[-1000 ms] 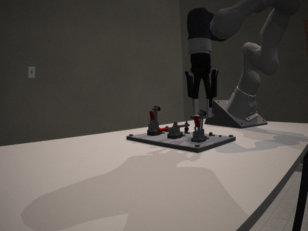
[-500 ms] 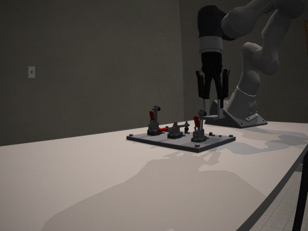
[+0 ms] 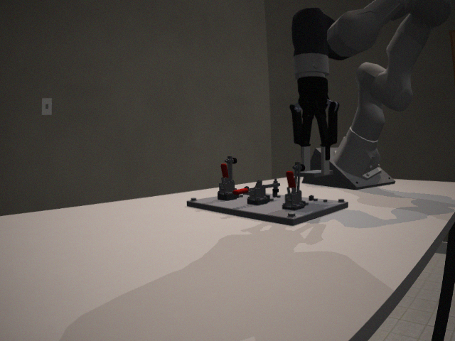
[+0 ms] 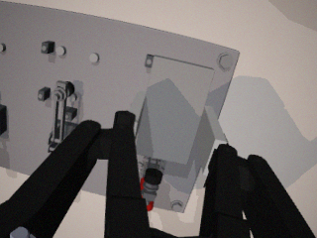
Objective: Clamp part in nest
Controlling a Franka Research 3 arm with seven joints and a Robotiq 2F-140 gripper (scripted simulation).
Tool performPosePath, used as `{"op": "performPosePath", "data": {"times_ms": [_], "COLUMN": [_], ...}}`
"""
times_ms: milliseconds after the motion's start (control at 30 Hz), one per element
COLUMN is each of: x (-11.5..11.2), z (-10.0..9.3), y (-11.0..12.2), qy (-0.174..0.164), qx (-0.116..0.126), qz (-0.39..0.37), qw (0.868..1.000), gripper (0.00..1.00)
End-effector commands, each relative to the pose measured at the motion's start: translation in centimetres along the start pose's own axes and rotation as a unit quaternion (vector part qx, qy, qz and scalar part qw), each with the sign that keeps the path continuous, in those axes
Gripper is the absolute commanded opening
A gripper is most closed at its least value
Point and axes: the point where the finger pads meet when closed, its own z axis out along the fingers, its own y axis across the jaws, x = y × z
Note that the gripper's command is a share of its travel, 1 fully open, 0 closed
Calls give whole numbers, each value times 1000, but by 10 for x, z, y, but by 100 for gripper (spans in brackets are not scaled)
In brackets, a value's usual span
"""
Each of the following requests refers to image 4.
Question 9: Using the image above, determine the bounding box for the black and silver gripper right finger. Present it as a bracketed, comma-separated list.
[196, 105, 316, 238]

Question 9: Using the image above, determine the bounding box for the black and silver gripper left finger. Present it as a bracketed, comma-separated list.
[0, 90, 152, 238]

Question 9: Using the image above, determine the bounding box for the grey fixture plate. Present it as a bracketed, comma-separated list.
[0, 1, 240, 213]

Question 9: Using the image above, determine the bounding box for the grey rectangular plate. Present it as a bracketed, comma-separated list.
[136, 55, 215, 165]

